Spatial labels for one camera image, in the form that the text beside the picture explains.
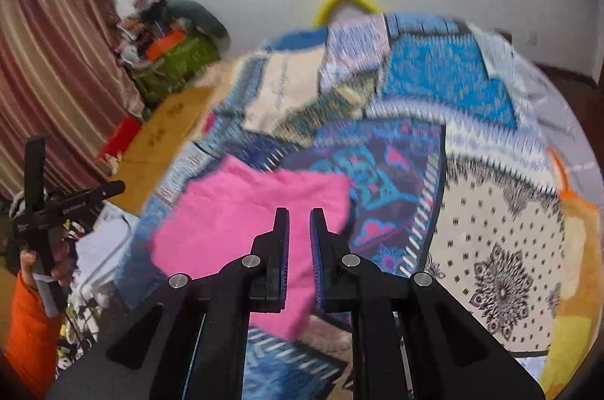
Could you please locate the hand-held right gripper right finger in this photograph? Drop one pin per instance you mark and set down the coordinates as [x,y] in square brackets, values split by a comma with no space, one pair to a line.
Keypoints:
[317,263]

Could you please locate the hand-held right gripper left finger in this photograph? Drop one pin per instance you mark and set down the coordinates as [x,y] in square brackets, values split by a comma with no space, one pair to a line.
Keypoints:
[284,258]

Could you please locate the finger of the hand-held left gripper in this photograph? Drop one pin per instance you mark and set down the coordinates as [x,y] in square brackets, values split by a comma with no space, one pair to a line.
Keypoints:
[111,187]
[100,198]

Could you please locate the pink knit cardigan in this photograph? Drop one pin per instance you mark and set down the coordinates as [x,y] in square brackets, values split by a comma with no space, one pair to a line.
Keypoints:
[226,216]

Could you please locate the person's left forearm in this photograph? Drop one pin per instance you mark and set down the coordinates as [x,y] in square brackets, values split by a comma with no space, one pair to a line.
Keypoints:
[28,334]

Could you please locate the person's left hand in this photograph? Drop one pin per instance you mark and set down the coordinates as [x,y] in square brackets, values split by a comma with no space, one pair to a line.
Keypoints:
[63,263]

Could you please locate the white printed cloth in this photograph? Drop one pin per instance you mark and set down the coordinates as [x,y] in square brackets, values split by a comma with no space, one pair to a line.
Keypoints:
[104,239]

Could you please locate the red box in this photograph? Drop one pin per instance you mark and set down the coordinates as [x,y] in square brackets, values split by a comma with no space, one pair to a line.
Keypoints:
[120,140]

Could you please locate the wooden board with flower cutouts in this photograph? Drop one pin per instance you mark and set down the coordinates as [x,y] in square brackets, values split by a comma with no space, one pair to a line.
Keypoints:
[160,131]

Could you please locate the striped red curtain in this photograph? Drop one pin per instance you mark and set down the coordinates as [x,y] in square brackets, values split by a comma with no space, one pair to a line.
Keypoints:
[56,51]

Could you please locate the orange box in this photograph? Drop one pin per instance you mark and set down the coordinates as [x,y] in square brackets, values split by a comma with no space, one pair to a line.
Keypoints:
[165,41]

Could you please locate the patchwork printed blanket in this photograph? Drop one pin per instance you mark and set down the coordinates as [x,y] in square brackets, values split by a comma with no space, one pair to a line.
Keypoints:
[424,98]

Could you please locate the white wall socket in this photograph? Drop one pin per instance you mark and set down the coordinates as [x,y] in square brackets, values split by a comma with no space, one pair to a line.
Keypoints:
[533,39]

